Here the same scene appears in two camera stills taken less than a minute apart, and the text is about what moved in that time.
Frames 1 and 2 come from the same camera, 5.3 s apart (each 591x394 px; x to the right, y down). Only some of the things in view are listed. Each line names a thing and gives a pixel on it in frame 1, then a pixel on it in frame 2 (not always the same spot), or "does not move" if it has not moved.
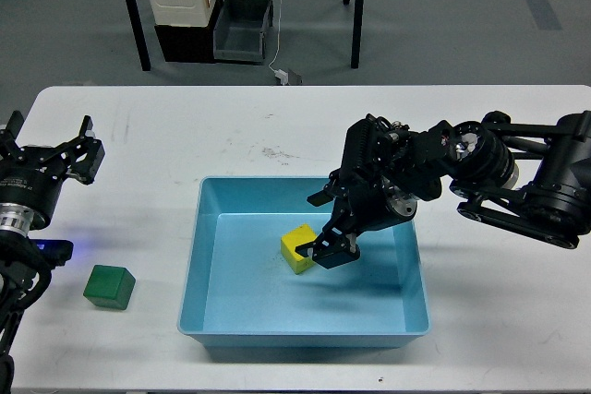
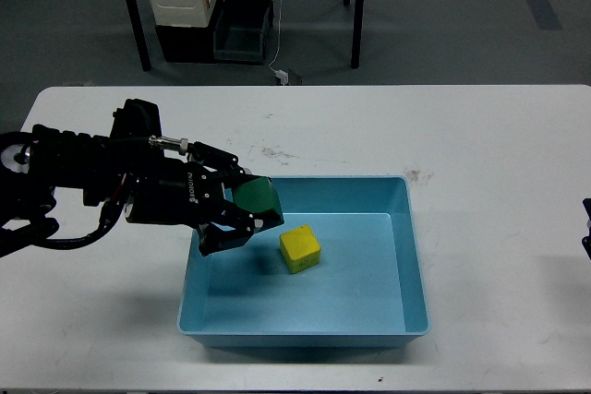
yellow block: (289, 242) does not move
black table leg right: (358, 7) does not move
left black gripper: (33, 175) to (182, 192)
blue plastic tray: (238, 292) does not move
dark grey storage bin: (240, 29) does not move
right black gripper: (386, 169) to (586, 239)
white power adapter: (283, 76) does not move
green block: (110, 286) to (256, 195)
